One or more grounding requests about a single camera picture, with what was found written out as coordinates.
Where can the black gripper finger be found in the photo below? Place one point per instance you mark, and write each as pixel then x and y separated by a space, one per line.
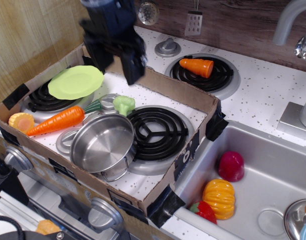
pixel 101 58
pixel 133 65

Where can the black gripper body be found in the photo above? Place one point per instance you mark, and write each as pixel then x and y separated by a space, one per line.
pixel 112 29

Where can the orange toy carrot green top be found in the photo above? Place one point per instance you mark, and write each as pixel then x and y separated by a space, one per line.
pixel 65 119

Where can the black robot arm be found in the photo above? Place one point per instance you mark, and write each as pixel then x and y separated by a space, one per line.
pixel 110 4

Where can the light green plastic plate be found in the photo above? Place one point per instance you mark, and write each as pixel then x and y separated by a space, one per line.
pixel 75 82

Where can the orange toy carrot half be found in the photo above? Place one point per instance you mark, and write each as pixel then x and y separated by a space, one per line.
pixel 198 66

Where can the silver back stove knob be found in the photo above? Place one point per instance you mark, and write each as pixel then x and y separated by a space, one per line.
pixel 168 48

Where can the silver stove knob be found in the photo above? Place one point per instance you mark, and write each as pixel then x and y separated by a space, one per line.
pixel 168 48
pixel 107 106
pixel 64 141

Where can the hanging metal strainer spoon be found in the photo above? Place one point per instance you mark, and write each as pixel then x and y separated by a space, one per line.
pixel 148 12

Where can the silver centre stove knob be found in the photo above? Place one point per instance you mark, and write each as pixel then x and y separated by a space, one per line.
pixel 107 106

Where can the green toy broccoli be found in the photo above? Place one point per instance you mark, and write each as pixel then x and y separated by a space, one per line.
pixel 124 104

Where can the hanging metal spatula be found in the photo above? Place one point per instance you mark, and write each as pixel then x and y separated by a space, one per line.
pixel 194 19

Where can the front right black burner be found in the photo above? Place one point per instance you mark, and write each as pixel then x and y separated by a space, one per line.
pixel 161 133

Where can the stainless steel pot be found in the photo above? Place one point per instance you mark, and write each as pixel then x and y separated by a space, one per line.
pixel 105 146

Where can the back right black burner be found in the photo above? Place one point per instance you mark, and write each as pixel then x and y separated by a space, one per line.
pixel 224 79

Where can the silver front stove knob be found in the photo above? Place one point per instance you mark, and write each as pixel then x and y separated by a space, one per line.
pixel 64 141

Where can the yellow toy corn piece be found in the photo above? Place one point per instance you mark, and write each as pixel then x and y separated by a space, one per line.
pixel 21 121

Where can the silver oven knob left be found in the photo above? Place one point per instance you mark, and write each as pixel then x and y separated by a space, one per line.
pixel 17 160

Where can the silver oven knob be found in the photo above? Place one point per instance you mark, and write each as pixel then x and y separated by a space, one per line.
pixel 17 160
pixel 102 215

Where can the cardboard fence with black tape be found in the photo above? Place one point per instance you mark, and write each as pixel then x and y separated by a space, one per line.
pixel 140 202

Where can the dark red toy vegetable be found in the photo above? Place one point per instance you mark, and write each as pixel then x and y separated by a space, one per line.
pixel 231 166

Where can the silver faucet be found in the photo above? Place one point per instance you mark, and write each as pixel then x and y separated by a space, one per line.
pixel 286 20

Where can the silver oven knob right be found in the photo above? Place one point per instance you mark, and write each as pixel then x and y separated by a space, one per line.
pixel 102 215

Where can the yellow orange toy pumpkin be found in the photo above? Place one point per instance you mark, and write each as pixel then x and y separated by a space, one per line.
pixel 219 194

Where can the stainless steel sink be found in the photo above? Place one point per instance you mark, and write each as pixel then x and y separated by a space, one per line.
pixel 274 178

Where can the red toy strawberry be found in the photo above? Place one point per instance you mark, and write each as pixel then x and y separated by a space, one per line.
pixel 203 209

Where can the hanging shiny metal spoon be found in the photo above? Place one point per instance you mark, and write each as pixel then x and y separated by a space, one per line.
pixel 300 48

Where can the orange toy food bottom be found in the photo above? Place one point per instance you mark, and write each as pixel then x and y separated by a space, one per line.
pixel 46 227

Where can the silver bowl in sink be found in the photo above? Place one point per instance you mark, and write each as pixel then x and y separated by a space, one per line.
pixel 294 219

